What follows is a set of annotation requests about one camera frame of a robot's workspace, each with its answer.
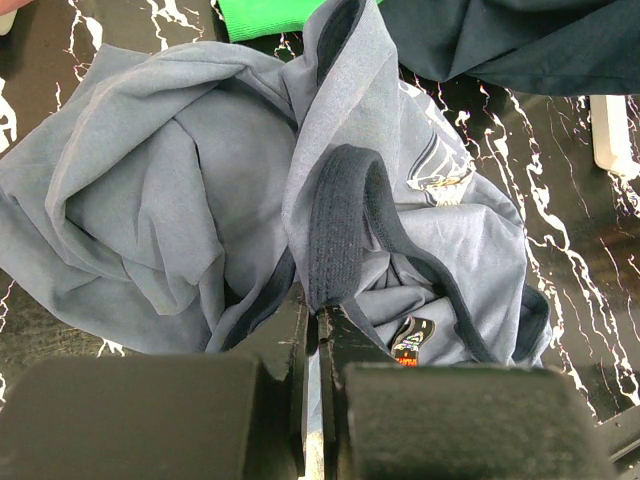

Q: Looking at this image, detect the navy maroon-trimmed tank top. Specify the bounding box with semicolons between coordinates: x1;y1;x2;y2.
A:
380;1;639;96

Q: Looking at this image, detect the grey-blue tank top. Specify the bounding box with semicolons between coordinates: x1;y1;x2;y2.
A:
1;1;551;367

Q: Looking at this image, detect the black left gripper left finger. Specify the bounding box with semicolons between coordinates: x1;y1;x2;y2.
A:
1;285;308;479

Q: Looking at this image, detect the white clothes rack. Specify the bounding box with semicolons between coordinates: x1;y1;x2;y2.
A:
589;95;639;180

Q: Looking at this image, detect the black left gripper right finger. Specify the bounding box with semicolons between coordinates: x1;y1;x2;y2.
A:
317;308;615;479

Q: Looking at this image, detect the green tank top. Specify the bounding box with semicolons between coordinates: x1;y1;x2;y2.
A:
214;0;386;44

